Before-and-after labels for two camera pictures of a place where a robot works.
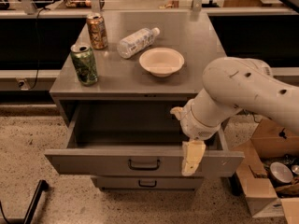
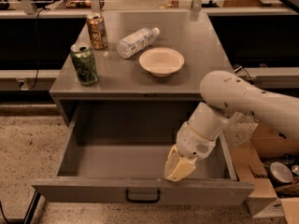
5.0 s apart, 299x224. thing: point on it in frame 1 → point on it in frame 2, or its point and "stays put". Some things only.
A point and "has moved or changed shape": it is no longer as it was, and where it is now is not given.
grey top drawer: [135, 139] has moved or changed shape
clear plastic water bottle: [136, 42] stays put
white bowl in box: [280, 174] stays put
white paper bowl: [161, 62] stays put
